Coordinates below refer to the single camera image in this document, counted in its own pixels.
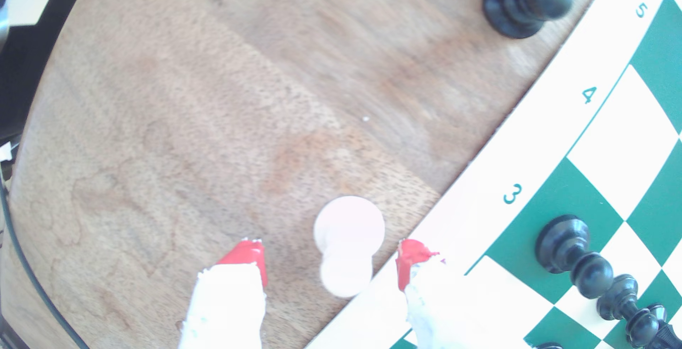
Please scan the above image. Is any white chess pawn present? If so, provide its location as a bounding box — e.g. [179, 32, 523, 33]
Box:
[313, 195, 386, 299]

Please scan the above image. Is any green white chess mat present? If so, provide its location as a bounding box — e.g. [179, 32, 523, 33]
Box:
[304, 0, 682, 349]

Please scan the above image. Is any black cable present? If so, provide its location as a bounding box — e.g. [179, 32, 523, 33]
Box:
[0, 186, 90, 349]

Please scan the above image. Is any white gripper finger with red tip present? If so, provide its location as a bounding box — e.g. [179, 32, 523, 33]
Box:
[177, 238, 269, 349]
[395, 238, 475, 349]

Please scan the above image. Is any black furniture panel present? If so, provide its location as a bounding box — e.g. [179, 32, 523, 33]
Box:
[0, 0, 98, 143]

